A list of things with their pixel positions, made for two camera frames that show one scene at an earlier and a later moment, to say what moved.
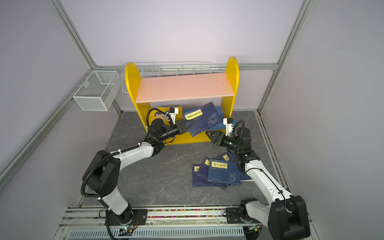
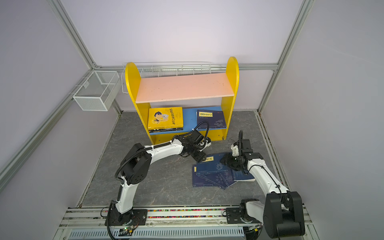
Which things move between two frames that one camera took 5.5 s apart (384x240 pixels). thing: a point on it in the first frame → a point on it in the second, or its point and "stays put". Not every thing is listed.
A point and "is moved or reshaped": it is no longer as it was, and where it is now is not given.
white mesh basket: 98,91 stays put
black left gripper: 181,127 → 201,157
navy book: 205,117 is moved or reshaped
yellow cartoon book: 155,114 stays put
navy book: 224,172 → 212,164
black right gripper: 220,134 → 227,160
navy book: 243,176 stays put
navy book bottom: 198,181 stays put
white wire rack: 148,69 stays put
